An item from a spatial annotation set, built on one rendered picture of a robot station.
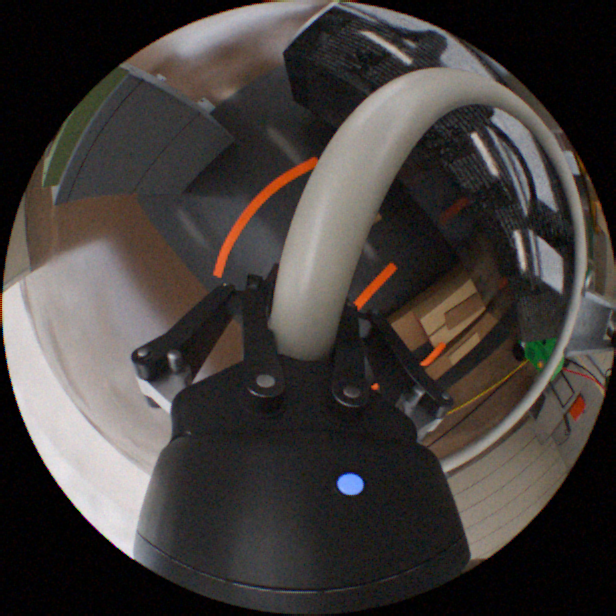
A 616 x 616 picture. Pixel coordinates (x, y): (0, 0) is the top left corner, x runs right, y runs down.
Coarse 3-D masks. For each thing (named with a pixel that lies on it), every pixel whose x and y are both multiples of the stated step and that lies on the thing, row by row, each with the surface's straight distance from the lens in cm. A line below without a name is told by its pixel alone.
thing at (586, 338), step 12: (588, 300) 56; (600, 300) 54; (588, 312) 58; (600, 312) 67; (576, 324) 53; (588, 324) 60; (600, 324) 71; (576, 336) 56; (588, 336) 64; (600, 336) 75; (564, 348) 47; (576, 348) 51; (588, 348) 58; (600, 348) 68; (612, 348) 85
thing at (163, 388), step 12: (168, 360) 9; (180, 360) 9; (168, 372) 9; (180, 372) 9; (144, 384) 9; (156, 384) 9; (168, 384) 9; (180, 384) 8; (156, 396) 9; (168, 396) 8; (168, 408) 8
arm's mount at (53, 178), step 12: (120, 72) 63; (108, 84) 63; (96, 96) 63; (84, 108) 64; (96, 108) 65; (72, 120) 64; (84, 120) 65; (60, 132) 69; (72, 132) 66; (60, 144) 66; (72, 144) 68; (48, 156) 77; (60, 156) 68; (48, 168) 69; (60, 168) 71; (48, 180) 71
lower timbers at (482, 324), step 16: (448, 272) 127; (432, 288) 120; (416, 304) 116; (400, 320) 114; (416, 320) 118; (480, 320) 149; (496, 320) 162; (400, 336) 119; (416, 336) 123; (464, 336) 146; (480, 336) 157; (448, 352) 145; (432, 368) 147; (448, 368) 155
